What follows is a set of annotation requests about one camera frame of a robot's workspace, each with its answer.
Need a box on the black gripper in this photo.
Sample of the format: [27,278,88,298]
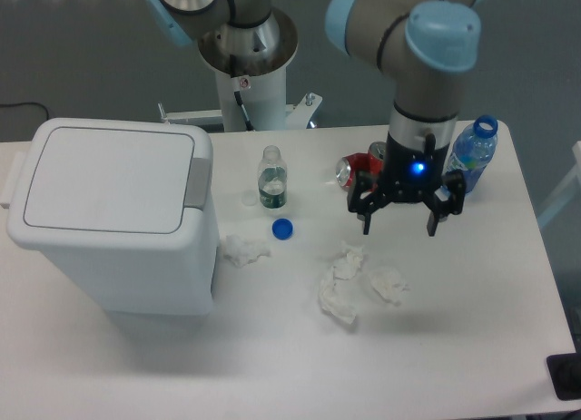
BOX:
[347,132,466,237]

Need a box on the white push-top trash can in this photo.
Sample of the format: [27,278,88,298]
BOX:
[7,118,220,316]

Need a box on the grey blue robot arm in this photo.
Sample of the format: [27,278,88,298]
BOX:
[145,0,481,235]

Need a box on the crushed red soda can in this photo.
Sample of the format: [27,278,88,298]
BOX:
[335,142,386,190]

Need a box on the crumpled tissue near can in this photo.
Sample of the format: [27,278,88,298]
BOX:
[221,235,271,268]

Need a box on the blue plastic drink bottle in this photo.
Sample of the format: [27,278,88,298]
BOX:
[446,115,498,194]

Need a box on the crumpled tissue right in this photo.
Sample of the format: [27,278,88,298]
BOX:
[368,266,409,306]

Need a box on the crumpled tissue upper middle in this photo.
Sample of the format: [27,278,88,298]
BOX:
[330,241,365,280]

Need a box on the crumpled tissue lower middle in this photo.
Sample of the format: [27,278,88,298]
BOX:
[318,272,357,325]

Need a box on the blue bottle cap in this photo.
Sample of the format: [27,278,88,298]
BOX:
[271,218,294,240]

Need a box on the clear green-label plastic bottle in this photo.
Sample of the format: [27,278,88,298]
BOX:
[257,145,287,210]

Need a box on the white bottle cap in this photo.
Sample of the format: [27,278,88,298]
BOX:
[241,191,257,207]

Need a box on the black device at edge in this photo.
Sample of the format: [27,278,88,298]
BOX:
[547,353,580,401]

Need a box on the white frame at right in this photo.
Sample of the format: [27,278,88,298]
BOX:
[537,141,580,230]

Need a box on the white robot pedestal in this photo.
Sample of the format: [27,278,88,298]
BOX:
[158,8,323,132]

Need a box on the black floor cable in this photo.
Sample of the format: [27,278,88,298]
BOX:
[0,102,50,120]

